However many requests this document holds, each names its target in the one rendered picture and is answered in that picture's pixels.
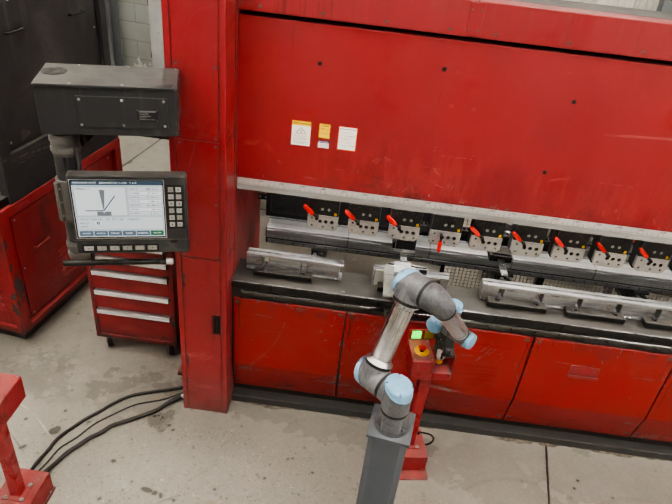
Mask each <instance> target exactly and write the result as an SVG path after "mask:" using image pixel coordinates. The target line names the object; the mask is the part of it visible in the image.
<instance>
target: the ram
mask: <svg viewBox="0 0 672 504"><path fill-rule="evenodd" d="M292 120H297V121H305V122H311V133H310V146H303V145H295V144H291V136H292ZM320 123H322V124H330V125H331V127H330V138H329V139H326V138H318V137H319V125H320ZM339 126H345V127H353V128H358V133H357V141H356V149H355V152H353V151H345V150H338V149H337V141H338V132H339ZM318 140H320V141H328V142H329V148H328V149H327V148H319V147H318ZM238 177H242V178H250V179H258V180H265V181H273V182H281V183H289V184H297V185H304V186H312V187H320V188H328V189H335V190H343V191H351V192H359V193H367V194H374V195H382V196H390V197H398V198H406V199H413V200H421V201H429V202H437V203H445V204H452V205H460V206H468V207H476V208H483V209H491V210H499V211H507V212H515V213H522V214H530V215H538V216H546V217H554V218H561V219H569V220H577V221H585V222H593V223H600V224H608V225H616V226H624V227H631V228H639V229H647V230H655V231H663V232H670V233H672V62H666V61H658V60H649V59H641V58H633V57H625V56H616V55H608V54H600V53H592V52H583V51H575V50H567V49H559V48H550V47H542V46H534V45H526V44H517V43H509V42H501V41H493V40H484V39H476V38H468V37H460V36H451V35H443V34H435V33H427V32H418V31H410V30H402V29H394V28H385V27H377V26H369V25H361V24H352V23H344V22H336V21H328V20H319V19H311V18H303V17H295V16H286V15H278V14H270V13H262V12H253V11H245V10H243V11H242V12H241V13H239V37H238V155H237V188H238V189H246V190H254V191H262V192H270V193H277V194H285V195H293V196H301V197H308V198H316V199H324V200H332V201H339V202H347V203H355V204H363V205H370V206H378V207H386V208H394V209H401V210H409V211H417V212H425V213H432V214H440V215H448V216H456V217H463V218H471V219H479V220H487V221H495V222H502V223H510V224H518V225H526V226H533V227H541V228H549V229H557V230H564V231H572V232H580V233H588V234H595V235H603V236H611V237H619V238H626V239H634V240H642V241H650V242H657V243H665V244H672V239H669V238H661V237H654V236H646V235H638V234H630V233H622V232H615V231H607V230H599V229H591V228H584V227H576V226H568V225H560V224H552V223H545V222H537V221H529V220H521V219H514V218H506V217H498V216H490V215H483V214H475V213H467V212H459V211H451V210H444V209H436V208H428V207H420V206H413V205H405V204H397V203H389V202H381V201H374V200H366V199H358V198H350V197H343V196H335V195H327V194H319V193H312V192H304V191H296V190H288V189H280V188H273V187H265V186H257V185H249V184H242V183H238Z"/></svg>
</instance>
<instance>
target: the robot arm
mask: <svg viewBox="0 0 672 504"><path fill-rule="evenodd" d="M391 286H392V287H391V288H392V290H393V291H394V294H393V297H392V298H393V301H394V304H393V306H392V308H391V310H390V313H389V315H388V317H387V319H386V322H385V324H384V326H383V329H382V331H381V333H380V335H379V338H378V340H377V342H376V344H375V347H374V349H373V351H372V352H371V353H368V354H367V355H365V356H363V357H362V358H360V360H359V361H358V362H357V364H356V366H355V369H354V378H355V380H356V381H357V382H358V383H359V384H360V385H361V386H362V387H364V388H365V389H366V390H368V391H369V392H370V393H371V394H373V395H374V396H375V397H376V398H377V399H379V400H380V401H381V406H380V408H379V409H378V410H377V412H376V413H375V416H374V426H375V428H376V430H377V431H378V432H379V433H380V434H382V435H383V436H386V437H389V438H400V437H403V436H405V435H406V434H407V433H408V431H409V429H410V417H409V410H410V405H411V401H412V399H413V391H414V389H413V384H412V382H411V381H410V380H409V379H408V378H407V377H406V376H404V375H402V374H400V375H399V374H398V373H394V374H392V373H391V369H392V367H393V364H392V362H391V360H392V358H393V356H394V354H395V352H396V349H397V347H398V345H399V343H400V341H401V338H402V336H403V334H404V332H405V330H406V328H407V325H408V323H409V321H410V319H411V317H412V314H413V312H414V311H416V310H419V308H421V309H423V310H425V311H427V312H428V313H430V314H432V316H431V317H430V318H429V319H428V320H427V322H426V325H427V328H428V330H429V331H430V332H431V333H435V336H434V337H435V341H436V342H437V343H436V344H435V346H434V350H435V354H436V357H437V359H438V360H440V361H441V360H443V359H444V358H452V357H454V341H455V342H456V343H458V344H459V345H461V347H464V348H465V349H470V348H472V347H473V345H474V344H475V342H476V340H477V336H476V335H475V334H474V333H473V332H471V331H469V330H468V328H467V327H466V325H465V323H464V322H463V320H462V319H461V317H460V316H461V313H462V310H463V303H462V302H461V301H460V300H458V299H455V298H451V296H450V295H449V294H448V293H447V291H446V290H445V289H444V288H443V287H442V286H441V285H440V284H438V283H436V282H434V281H433V280H431V279H430V278H428V277H426V276H425V275H423V274H422V273H420V272H419V271H416V270H415V269H413V268H406V269H403V270H402V271H401V272H399V273H398V274H397V275H396V277H395V278H394V280H393V282H392V285H391ZM436 333H437V334H436ZM442 349H443V350H442ZM442 352H443V353H442ZM441 353H442V356H441Z"/></svg>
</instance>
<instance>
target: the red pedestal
mask: <svg viewBox="0 0 672 504"><path fill-rule="evenodd" d="M25 397H26V394H25V390H24V386H23V382H22V379H21V377H20V376H18V375H11V374H4V373H0V464H1V467H2V470H3V473H4V477H5V480H6V481H5V482H4V484H3V485H2V487H1V489H0V504H47V503H48V501H49V499H50V498H51V496H52V494H53V492H54V491H55V489H56V487H55V486H53V484H52V480H51V476H50V473H49V472H45V471H38V470H31V469H24V468H20V467H19V463H18V460H17V456H16V453H15V449H14V446H13V442H12V439H11V436H10V432H9V429H8V425H7V422H8V421H9V419H10V418H11V416H12V415H13V414H14V412H15V411H16V409H17V408H18V407H19V405H20V404H21V402H22V401H23V400H24V398H25Z"/></svg>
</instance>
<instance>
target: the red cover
mask: <svg viewBox="0 0 672 504"><path fill-rule="evenodd" d="M238 9H241V10H249V11H258V12H266V13H274V14H282V15H291V16H299V17H307V18H315V19H324V20H332V21H340V22H348V23H357V24H365V25H373V26H381V27H390V28H398V29H406V30H414V31H423V32H431V33H439V34H447V35H456V36H464V37H471V36H472V37H473V38H481V39H489V40H497V41H505V42H514V43H522V44H530V45H538V46H547V47H555V48H563V49H571V50H580V51H588V52H596V53H604V54H613V55H621V56H629V57H637V58H646V59H654V60H662V61H671V62H672V20H668V19H660V18H652V17H643V16H635V15H627V14H618V13H610V12H601V11H593V10H585V9H576V8H568V7H560V6H551V5H543V4H534V3H526V2H518V1H509V0H238Z"/></svg>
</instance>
